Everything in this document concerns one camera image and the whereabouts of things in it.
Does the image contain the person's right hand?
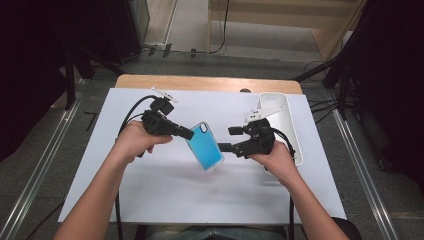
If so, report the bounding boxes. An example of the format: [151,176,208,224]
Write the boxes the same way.
[249,139,302,188]

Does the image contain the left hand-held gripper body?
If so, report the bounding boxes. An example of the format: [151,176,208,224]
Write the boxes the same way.
[140,85,183,138]

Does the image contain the bundle of black floor cables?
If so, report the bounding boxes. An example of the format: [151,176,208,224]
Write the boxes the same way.
[302,59,342,125]

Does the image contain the black curtain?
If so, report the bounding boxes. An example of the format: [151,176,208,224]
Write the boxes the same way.
[346,0,424,189]
[0,0,73,163]

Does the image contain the thin black hanging cable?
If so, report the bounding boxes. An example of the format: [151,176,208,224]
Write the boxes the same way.
[196,0,232,55]

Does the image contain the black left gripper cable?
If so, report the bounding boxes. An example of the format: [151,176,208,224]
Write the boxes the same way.
[114,94,159,240]

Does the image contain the person's left hand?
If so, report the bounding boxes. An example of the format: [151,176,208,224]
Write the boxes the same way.
[111,119,174,166]

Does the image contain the metal floor rail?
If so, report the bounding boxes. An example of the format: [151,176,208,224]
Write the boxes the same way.
[332,108,402,240]
[0,96,83,240]

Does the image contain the white plastic bin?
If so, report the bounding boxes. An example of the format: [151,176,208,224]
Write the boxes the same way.
[258,92,303,167]

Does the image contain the iridescent phone case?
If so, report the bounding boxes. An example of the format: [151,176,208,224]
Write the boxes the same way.
[185,121,225,172]

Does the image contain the light wooden frame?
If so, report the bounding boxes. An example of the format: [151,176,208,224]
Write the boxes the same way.
[207,0,368,63]

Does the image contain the black stand legs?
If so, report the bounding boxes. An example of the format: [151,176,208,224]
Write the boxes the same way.
[293,54,355,122]
[63,46,125,112]

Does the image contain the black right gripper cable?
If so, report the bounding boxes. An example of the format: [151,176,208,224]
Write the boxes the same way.
[269,127,298,240]

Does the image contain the black stool seat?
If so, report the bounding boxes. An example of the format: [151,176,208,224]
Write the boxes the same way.
[331,217,364,240]

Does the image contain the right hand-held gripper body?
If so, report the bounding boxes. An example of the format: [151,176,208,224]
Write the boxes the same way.
[233,103,288,160]

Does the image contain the white board sheet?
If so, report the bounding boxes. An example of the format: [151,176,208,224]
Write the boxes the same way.
[58,87,348,225]

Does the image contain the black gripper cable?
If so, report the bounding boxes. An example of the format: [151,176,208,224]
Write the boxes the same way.
[269,127,298,240]
[114,94,159,240]

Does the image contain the dark cabinet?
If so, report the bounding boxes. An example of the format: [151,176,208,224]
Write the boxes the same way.
[74,0,151,65]

